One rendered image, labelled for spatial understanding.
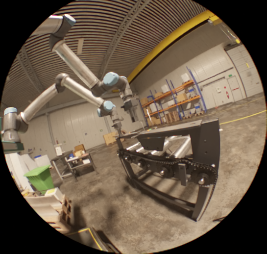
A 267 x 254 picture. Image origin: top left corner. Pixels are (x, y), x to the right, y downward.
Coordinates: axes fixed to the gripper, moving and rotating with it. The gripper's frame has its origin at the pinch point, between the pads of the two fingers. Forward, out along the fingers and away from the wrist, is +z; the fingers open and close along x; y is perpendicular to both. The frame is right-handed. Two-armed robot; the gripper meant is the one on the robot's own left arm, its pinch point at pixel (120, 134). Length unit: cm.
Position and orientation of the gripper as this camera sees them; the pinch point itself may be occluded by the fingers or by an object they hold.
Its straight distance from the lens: 92.5
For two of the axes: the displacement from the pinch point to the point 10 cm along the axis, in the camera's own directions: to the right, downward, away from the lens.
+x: 5.1, -2.0, -8.4
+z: 3.2, 9.5, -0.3
